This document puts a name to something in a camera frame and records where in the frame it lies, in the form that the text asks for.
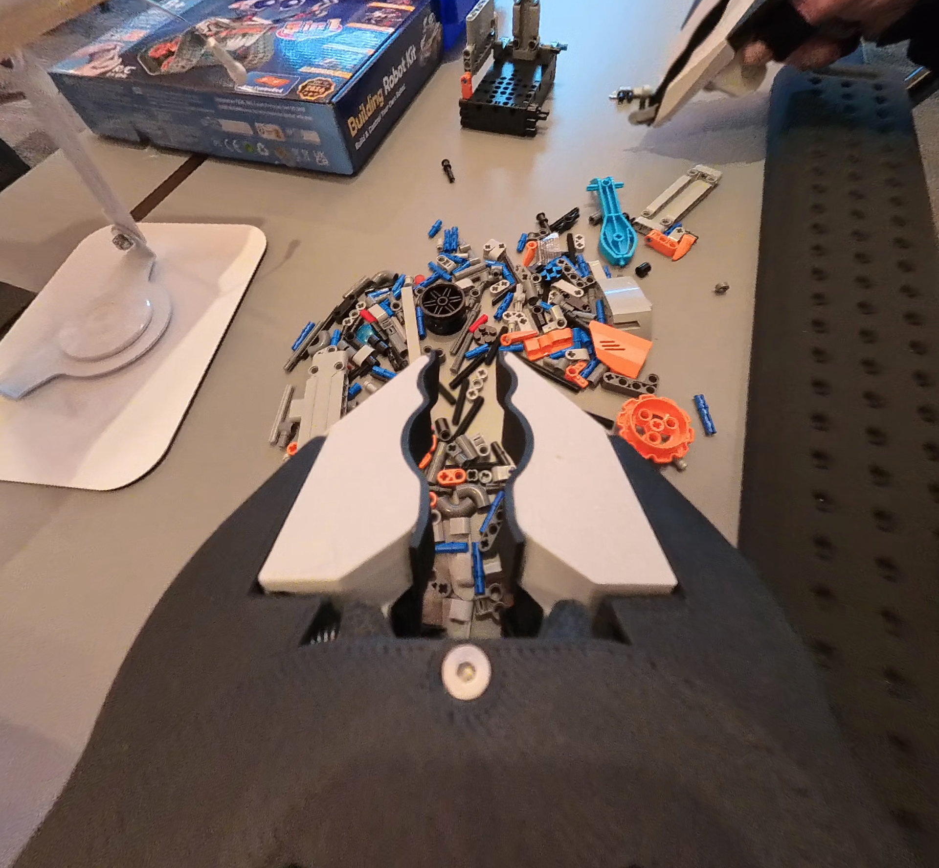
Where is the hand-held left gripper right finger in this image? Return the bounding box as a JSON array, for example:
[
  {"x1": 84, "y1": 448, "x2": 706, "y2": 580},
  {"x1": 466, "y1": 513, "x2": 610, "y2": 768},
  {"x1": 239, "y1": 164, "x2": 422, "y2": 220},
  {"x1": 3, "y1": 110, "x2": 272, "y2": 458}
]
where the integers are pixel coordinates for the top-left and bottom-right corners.
[{"x1": 499, "y1": 359, "x2": 679, "y2": 637}]

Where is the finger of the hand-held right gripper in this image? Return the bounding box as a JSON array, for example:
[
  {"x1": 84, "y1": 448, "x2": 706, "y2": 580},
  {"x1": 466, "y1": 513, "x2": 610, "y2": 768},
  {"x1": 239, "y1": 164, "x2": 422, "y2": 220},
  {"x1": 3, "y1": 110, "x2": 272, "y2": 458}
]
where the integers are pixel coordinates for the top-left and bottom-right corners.
[
  {"x1": 650, "y1": 0, "x2": 752, "y2": 103},
  {"x1": 653, "y1": 0, "x2": 805, "y2": 128}
]

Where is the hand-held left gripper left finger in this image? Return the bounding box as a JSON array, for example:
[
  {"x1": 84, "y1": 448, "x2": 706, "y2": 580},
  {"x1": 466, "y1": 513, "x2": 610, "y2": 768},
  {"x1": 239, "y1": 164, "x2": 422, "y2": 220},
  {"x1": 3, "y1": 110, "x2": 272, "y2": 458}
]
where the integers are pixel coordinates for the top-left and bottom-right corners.
[{"x1": 259, "y1": 355, "x2": 441, "y2": 634}]

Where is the grey connector piece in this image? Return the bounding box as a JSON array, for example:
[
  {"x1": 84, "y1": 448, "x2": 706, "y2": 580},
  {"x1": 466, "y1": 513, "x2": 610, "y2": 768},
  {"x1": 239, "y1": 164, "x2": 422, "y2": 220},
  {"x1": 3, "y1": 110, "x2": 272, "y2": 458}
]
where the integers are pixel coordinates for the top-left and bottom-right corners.
[{"x1": 614, "y1": 82, "x2": 664, "y2": 128}]

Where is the turquoise connector piece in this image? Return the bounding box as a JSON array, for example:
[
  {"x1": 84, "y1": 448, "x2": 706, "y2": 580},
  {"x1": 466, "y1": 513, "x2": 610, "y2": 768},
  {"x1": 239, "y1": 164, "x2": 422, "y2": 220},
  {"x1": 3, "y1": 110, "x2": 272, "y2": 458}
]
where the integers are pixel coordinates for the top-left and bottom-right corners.
[{"x1": 586, "y1": 176, "x2": 644, "y2": 272}]

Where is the pile of plastic building pieces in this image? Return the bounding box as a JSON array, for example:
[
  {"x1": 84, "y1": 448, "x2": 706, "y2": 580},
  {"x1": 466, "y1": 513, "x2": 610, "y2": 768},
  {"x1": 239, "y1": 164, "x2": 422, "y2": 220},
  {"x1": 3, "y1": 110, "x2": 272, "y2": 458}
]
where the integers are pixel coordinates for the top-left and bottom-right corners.
[{"x1": 269, "y1": 205, "x2": 720, "y2": 637}]

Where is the orange panel piece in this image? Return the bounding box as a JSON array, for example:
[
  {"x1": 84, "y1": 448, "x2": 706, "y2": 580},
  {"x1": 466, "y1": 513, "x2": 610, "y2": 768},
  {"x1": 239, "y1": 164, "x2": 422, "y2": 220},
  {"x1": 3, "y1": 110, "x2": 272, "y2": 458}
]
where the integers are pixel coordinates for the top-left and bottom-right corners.
[{"x1": 576, "y1": 322, "x2": 655, "y2": 380}]

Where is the small black machine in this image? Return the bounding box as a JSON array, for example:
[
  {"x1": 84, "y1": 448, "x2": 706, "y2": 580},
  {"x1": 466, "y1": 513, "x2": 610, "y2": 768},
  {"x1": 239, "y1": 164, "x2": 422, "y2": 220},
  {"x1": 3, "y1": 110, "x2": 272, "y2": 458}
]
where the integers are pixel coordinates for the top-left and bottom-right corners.
[{"x1": 458, "y1": 0, "x2": 567, "y2": 137}]

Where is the white panel piece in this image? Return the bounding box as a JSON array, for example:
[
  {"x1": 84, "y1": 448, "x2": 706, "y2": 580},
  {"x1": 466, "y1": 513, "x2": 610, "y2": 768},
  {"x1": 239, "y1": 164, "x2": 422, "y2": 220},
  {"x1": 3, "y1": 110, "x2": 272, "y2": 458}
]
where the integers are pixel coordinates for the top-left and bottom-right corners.
[{"x1": 599, "y1": 278, "x2": 655, "y2": 330}]

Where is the black spoked wheel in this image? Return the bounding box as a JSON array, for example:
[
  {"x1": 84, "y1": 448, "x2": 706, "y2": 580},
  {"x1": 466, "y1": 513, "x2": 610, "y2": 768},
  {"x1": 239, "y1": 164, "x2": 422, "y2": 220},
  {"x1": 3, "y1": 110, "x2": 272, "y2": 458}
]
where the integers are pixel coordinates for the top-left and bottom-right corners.
[{"x1": 416, "y1": 278, "x2": 470, "y2": 338}]

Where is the white book stand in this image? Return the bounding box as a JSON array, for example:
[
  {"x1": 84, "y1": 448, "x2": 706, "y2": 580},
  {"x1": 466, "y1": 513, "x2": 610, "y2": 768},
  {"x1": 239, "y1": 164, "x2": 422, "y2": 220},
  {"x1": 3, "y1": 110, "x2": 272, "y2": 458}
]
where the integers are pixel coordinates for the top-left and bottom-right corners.
[{"x1": 0, "y1": 0, "x2": 269, "y2": 492}]

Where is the blue cardboard kit box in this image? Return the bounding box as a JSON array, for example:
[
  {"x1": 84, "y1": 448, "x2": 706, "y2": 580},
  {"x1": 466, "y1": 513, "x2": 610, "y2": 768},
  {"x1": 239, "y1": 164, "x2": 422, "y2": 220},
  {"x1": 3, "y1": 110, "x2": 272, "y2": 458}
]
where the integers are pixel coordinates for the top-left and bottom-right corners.
[{"x1": 52, "y1": 0, "x2": 443, "y2": 176}]

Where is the long grey frame piece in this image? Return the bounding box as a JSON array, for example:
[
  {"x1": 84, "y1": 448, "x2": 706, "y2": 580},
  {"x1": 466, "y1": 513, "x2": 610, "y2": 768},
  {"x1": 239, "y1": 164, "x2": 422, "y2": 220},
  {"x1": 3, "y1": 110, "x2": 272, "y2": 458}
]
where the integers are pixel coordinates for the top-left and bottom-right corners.
[{"x1": 269, "y1": 352, "x2": 350, "y2": 461}]

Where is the grey frame with orange bracket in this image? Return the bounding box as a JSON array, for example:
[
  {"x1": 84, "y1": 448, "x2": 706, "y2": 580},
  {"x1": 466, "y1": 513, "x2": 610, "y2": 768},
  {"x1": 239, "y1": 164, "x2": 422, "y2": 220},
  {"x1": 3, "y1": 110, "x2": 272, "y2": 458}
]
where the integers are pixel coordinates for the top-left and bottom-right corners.
[{"x1": 634, "y1": 164, "x2": 724, "y2": 261}]

